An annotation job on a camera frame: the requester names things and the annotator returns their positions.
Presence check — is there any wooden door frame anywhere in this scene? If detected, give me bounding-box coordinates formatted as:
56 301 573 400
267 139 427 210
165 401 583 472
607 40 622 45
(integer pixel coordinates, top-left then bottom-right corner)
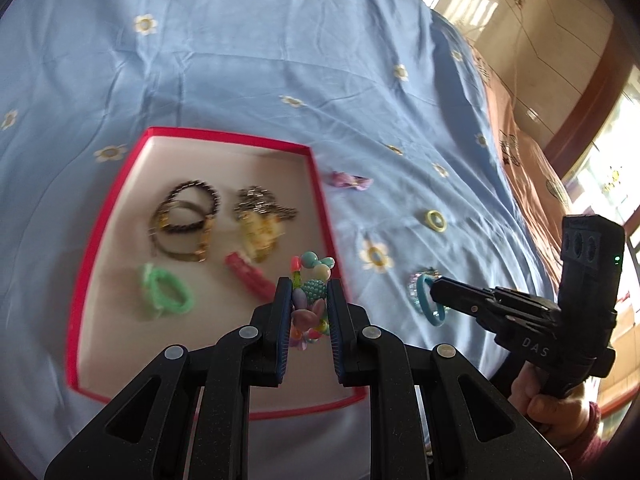
545 25 640 181

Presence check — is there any silver rhinestone ornament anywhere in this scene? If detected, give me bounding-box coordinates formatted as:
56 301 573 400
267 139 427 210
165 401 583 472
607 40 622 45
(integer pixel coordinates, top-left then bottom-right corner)
235 185 298 223

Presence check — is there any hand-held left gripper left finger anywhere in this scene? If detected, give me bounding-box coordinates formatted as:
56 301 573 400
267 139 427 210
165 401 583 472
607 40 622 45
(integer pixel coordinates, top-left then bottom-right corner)
44 276 293 480

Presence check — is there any red shallow cardboard box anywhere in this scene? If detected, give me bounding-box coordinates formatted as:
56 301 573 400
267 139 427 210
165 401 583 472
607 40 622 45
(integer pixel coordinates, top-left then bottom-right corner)
65 127 368 420

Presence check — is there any person's right forearm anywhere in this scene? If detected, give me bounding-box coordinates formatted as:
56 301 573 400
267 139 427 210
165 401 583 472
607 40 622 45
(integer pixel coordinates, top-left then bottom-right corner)
557 402 608 480

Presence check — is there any dark bead bracelet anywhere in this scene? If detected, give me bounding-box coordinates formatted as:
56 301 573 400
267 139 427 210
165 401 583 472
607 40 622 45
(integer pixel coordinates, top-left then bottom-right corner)
162 182 221 233

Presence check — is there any orange printed blanket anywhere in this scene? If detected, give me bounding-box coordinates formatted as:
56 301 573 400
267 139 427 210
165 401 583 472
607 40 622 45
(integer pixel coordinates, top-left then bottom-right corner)
472 55 576 301

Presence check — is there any red hair clip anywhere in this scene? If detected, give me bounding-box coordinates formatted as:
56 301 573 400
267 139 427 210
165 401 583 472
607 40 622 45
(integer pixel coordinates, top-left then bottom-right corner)
224 251 278 297

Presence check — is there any purple bow hair clip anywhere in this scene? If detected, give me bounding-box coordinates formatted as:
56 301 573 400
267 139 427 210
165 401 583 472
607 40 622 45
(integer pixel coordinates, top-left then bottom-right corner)
330 171 375 192

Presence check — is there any colourful chunky bead bracelet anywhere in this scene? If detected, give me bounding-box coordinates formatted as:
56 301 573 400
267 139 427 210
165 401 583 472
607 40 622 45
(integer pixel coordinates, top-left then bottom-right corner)
289 251 337 353

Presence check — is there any clear small bead bracelet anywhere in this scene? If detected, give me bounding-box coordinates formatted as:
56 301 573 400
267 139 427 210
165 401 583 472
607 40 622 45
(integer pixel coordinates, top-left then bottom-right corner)
407 267 441 306

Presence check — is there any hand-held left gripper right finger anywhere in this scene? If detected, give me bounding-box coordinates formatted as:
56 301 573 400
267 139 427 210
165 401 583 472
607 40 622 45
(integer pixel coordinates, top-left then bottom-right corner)
326 277 575 480

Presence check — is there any person's right hand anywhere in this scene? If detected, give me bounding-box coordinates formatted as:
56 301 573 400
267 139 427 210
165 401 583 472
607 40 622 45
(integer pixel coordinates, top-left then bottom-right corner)
510 362 591 448

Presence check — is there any yellow hair claw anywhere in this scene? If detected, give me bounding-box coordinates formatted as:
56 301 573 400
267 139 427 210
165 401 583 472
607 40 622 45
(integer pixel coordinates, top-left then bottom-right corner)
240 212 287 263

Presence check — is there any green bow hair tie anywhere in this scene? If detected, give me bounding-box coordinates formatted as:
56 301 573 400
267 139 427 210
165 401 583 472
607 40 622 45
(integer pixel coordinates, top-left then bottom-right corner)
139 262 196 318

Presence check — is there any blue ring hair tie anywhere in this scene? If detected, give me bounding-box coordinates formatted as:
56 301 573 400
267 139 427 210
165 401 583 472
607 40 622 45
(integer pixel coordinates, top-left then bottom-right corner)
416 272 447 327

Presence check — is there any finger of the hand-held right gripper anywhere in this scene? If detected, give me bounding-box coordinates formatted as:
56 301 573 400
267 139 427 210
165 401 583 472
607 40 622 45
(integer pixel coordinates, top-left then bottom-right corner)
430 277 501 323

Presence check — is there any brown leather bracelet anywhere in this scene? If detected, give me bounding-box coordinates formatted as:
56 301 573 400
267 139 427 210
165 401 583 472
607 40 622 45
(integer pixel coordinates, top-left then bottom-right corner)
149 200 211 263

